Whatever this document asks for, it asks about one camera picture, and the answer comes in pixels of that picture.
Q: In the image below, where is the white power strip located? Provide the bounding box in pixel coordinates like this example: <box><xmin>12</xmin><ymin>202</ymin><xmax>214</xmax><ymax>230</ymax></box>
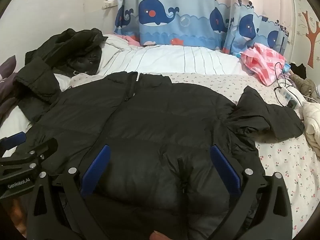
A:
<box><xmin>276</xmin><ymin>78</ymin><xmax>306</xmax><ymax>110</ymax></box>

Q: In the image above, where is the cream puffy garment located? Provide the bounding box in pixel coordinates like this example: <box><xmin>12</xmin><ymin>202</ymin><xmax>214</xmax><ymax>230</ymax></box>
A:
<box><xmin>302</xmin><ymin>102</ymin><xmax>320</xmax><ymax>158</ymax></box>

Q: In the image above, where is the white wall switch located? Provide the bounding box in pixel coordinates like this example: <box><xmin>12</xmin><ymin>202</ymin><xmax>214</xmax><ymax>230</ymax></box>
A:
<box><xmin>102</xmin><ymin>0</ymin><xmax>118</xmax><ymax>10</ymax></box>

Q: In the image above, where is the black garment pile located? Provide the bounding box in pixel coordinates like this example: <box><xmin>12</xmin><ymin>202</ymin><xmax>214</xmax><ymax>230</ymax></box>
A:
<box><xmin>25</xmin><ymin>28</ymin><xmax>108</xmax><ymax>77</ymax></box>

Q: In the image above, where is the brown plush toy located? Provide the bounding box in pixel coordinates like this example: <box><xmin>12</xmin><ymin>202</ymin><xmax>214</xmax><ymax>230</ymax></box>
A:
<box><xmin>289</xmin><ymin>74</ymin><xmax>317</xmax><ymax>99</ymax></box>

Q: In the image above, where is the black cable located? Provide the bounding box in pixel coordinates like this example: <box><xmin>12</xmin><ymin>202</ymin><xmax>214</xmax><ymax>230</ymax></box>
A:
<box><xmin>273</xmin><ymin>61</ymin><xmax>311</xmax><ymax>106</ymax></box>

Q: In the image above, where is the purple patterned pillow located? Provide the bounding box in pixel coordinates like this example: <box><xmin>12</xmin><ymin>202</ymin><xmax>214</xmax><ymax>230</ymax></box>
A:
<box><xmin>0</xmin><ymin>55</ymin><xmax>17</xmax><ymax>123</ymax></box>

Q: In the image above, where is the pink checked cloth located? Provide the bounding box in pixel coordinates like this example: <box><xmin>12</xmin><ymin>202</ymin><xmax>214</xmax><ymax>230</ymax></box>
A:
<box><xmin>240</xmin><ymin>43</ymin><xmax>291</xmax><ymax>86</ymax></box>

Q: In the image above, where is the floral bed sheet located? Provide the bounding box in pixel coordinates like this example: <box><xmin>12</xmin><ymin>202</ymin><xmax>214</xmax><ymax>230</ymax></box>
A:
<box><xmin>69</xmin><ymin>71</ymin><xmax>320</xmax><ymax>238</ymax></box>

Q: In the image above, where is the whale print blue curtain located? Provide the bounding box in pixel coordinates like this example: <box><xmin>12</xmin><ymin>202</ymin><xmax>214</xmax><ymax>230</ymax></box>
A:
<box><xmin>115</xmin><ymin>0</ymin><xmax>293</xmax><ymax>54</ymax></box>

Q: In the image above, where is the black puffer jacket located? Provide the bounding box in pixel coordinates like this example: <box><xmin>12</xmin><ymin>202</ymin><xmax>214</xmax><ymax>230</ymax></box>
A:
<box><xmin>16</xmin><ymin>72</ymin><xmax>304</xmax><ymax>239</ymax></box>

